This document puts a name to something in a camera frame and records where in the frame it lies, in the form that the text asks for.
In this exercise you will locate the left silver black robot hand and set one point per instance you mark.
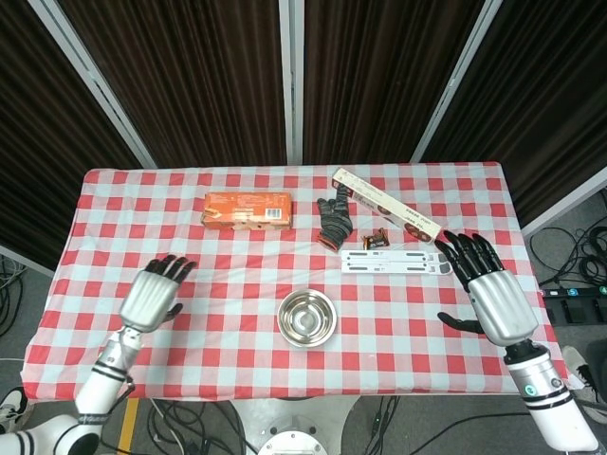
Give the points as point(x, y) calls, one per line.
point(147, 301)

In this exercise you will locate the white black sneaker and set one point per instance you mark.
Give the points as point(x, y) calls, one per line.
point(12, 407)
point(585, 374)

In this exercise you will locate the dark grey knitted glove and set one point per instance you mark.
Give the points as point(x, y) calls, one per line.
point(334, 223)

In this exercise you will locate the red white checkered tablecloth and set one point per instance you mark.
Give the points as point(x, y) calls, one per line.
point(237, 360)

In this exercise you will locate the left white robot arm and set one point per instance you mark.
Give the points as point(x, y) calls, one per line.
point(99, 393)

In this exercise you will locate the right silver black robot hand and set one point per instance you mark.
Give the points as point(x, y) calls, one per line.
point(502, 308)

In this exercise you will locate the orange biscuit box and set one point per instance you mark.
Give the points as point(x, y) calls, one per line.
point(246, 211)

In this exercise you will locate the grey partition post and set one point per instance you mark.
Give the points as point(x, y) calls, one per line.
point(97, 87)
point(450, 85)
point(290, 80)

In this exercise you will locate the white folding laptop stand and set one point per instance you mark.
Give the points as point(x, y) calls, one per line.
point(389, 261)

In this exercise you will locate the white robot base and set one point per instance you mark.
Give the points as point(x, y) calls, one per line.
point(294, 426)

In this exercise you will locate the dark brown partition panel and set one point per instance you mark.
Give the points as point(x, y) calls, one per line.
point(189, 80)
point(374, 80)
point(536, 95)
point(33, 142)

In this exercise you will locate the brown candy wrapper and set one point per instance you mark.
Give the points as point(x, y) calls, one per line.
point(375, 239)

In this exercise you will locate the long white baking paper box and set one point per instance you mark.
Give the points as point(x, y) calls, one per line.
point(389, 206)

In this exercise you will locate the yellow floor tape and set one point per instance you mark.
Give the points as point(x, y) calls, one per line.
point(128, 426)

